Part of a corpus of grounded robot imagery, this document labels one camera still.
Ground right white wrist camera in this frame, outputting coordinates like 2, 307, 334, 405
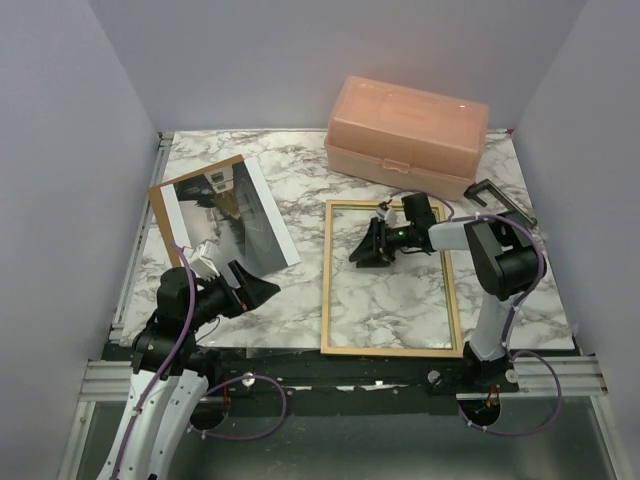
376, 201, 397, 228

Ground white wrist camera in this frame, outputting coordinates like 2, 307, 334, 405
376, 201, 397, 228
183, 240, 220, 280

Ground glossy photo print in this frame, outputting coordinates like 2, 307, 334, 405
179, 158, 300, 278

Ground black metal clamp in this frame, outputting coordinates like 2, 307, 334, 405
464, 178, 538, 228

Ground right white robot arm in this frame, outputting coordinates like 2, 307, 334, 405
349, 193, 546, 392

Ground brown frame backing board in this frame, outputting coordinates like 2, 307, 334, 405
148, 155, 244, 267

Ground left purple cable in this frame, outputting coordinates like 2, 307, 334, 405
107, 242, 289, 480

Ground orange translucent plastic box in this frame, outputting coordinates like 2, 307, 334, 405
324, 76, 490, 201

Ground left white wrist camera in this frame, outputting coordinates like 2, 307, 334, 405
183, 240, 220, 280

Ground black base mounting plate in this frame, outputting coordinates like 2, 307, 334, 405
197, 348, 519, 416

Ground aluminium rail frame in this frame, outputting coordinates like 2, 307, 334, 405
58, 129, 616, 479

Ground green and wood picture frame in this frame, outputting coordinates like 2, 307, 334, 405
321, 200, 464, 359

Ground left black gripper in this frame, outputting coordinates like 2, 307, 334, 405
187, 259, 280, 329

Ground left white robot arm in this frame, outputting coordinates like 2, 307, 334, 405
98, 261, 280, 479

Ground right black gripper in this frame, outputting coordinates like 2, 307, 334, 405
349, 218, 416, 269

